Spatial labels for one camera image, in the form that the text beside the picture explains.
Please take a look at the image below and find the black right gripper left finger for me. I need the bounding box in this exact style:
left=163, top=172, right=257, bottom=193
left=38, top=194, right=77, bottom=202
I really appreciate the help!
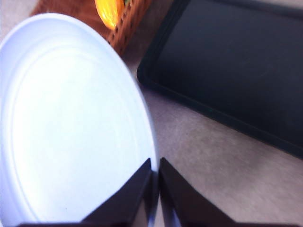
left=18, top=157, right=152, bottom=227

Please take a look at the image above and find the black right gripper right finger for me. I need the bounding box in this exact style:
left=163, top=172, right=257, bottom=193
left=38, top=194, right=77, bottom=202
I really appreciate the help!
left=160, top=157, right=303, bottom=227

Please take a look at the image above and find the blue round plate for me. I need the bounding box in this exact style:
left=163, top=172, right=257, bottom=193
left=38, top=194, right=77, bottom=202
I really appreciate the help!
left=0, top=13, right=160, bottom=227

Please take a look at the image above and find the yellow-orange corn cob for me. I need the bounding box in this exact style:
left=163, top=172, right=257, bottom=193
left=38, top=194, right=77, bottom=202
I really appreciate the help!
left=94, top=0, right=124, bottom=30

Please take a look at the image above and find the brown wicker basket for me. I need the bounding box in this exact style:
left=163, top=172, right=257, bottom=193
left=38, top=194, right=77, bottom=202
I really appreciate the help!
left=29, top=0, right=153, bottom=56

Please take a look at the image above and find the black rectangular tray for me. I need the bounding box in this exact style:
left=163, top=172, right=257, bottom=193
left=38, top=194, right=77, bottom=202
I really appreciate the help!
left=136, top=0, right=303, bottom=160

